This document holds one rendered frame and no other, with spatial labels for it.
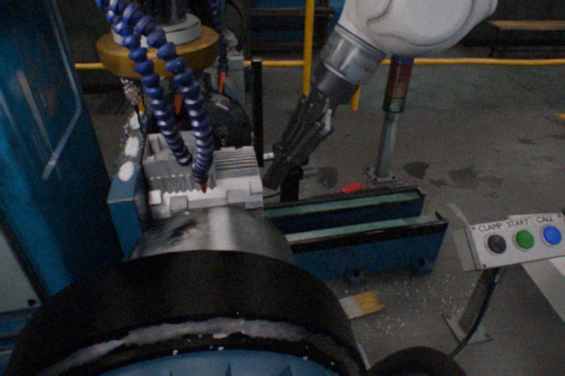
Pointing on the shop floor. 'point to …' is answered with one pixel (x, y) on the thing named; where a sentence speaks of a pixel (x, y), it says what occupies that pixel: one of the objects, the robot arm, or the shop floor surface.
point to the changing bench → (523, 28)
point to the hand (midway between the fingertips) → (277, 171)
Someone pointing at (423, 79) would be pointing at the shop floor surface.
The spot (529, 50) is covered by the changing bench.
